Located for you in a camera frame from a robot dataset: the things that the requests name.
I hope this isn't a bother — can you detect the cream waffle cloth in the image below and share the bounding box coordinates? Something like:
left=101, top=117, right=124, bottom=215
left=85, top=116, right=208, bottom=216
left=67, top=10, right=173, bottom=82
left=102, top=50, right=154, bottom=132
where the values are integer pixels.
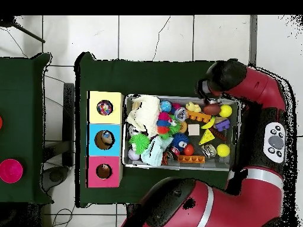
left=125, top=95, right=162, bottom=138

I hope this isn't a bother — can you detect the red spiky ball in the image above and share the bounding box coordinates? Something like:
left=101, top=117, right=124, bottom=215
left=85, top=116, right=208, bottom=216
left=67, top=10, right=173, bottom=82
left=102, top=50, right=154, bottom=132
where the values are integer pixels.
left=157, top=111, right=172, bottom=124

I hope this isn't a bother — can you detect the green spiky ball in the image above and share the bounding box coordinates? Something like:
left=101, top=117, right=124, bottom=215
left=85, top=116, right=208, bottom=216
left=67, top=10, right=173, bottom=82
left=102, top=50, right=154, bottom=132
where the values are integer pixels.
left=128, top=133, right=152, bottom=155

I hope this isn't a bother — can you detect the mint waffle cloth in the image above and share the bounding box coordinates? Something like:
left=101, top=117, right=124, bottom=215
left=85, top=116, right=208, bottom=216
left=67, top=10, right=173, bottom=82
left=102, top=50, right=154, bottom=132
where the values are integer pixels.
left=140, top=136, right=174, bottom=167

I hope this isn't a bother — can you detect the shallow clear mesh bin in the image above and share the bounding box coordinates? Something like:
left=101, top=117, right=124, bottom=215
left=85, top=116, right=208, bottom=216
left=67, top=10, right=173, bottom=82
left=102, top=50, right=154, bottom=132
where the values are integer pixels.
left=122, top=94, right=241, bottom=171

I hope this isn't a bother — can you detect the wooden box with three holes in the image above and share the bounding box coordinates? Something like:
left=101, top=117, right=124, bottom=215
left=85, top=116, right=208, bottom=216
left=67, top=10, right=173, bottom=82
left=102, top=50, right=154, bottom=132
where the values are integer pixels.
left=85, top=90, right=125, bottom=189

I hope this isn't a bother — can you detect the blue globe ball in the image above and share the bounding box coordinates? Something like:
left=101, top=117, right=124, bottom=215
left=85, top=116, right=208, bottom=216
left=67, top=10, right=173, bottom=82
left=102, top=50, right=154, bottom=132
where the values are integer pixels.
left=159, top=99, right=173, bottom=114

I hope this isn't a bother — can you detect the blue spiky ball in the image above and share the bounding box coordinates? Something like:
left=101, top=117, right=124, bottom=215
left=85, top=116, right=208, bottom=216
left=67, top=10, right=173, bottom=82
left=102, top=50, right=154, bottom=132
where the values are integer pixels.
left=171, top=133, right=190, bottom=150

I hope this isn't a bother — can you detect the plain wooden block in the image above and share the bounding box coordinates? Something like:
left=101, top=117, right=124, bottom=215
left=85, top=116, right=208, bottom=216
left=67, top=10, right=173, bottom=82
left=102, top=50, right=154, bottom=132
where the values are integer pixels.
left=188, top=124, right=201, bottom=137

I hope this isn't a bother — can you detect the yellow rubber toy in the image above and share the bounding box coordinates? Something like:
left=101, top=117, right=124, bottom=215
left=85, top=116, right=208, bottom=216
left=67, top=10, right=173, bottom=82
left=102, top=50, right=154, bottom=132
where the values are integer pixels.
left=185, top=101, right=202, bottom=114

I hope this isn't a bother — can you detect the orange toy brick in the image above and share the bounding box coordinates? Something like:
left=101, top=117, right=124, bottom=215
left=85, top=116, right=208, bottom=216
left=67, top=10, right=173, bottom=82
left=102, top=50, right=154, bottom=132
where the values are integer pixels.
left=186, top=111, right=212, bottom=124
left=177, top=155, right=207, bottom=165

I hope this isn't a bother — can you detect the yellow toy wedge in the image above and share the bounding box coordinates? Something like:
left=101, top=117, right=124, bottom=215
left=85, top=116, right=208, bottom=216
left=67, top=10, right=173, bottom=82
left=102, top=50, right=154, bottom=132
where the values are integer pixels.
left=198, top=129, right=216, bottom=146

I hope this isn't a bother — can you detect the crushed silver drink can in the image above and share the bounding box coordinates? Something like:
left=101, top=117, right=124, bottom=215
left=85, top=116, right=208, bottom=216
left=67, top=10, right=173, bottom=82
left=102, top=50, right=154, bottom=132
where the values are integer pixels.
left=202, top=144, right=218, bottom=159

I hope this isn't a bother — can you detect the brown toy football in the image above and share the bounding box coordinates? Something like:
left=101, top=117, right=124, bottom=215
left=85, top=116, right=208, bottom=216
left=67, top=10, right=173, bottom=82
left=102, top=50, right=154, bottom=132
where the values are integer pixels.
left=203, top=103, right=223, bottom=116

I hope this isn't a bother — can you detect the purple toy block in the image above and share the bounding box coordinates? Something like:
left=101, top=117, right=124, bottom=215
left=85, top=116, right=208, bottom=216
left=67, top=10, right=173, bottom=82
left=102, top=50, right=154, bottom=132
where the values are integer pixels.
left=214, top=118, right=231, bottom=132

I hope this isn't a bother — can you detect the yellow ball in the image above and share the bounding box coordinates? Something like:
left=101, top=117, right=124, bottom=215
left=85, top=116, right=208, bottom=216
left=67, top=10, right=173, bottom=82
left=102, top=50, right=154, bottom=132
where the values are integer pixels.
left=216, top=144, right=231, bottom=158
left=219, top=104, right=233, bottom=118

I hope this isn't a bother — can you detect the grey round base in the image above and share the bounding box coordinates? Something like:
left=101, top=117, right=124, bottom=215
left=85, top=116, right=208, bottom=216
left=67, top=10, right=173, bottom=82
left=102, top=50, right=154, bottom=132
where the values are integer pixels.
left=42, top=165, right=70, bottom=192

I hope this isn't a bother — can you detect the green cloth side table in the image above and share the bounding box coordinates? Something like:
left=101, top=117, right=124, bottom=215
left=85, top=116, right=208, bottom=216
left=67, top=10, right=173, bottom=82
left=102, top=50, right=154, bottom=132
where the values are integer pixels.
left=0, top=53, right=53, bottom=205

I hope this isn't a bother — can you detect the pink round disc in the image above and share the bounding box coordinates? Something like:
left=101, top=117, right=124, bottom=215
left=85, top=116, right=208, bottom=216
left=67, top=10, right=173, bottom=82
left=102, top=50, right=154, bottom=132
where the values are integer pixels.
left=0, top=158, right=24, bottom=184

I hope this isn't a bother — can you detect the black stand pole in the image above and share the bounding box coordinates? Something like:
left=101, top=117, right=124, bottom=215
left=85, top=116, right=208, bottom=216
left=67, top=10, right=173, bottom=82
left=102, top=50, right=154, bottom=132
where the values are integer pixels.
left=0, top=16, right=47, bottom=44

